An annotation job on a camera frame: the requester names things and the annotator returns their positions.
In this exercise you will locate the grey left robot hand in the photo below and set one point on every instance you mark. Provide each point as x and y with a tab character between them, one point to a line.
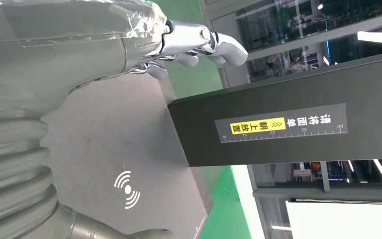
62	49

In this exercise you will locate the black scanner column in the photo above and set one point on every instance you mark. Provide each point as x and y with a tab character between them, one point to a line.
369	92

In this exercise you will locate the dark glass partition frame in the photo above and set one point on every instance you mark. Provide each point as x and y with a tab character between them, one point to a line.
309	36

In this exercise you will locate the black yellow column label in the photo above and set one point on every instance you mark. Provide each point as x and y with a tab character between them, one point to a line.
309	118

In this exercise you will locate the black scanner base plate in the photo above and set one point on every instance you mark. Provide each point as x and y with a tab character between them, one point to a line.
112	138

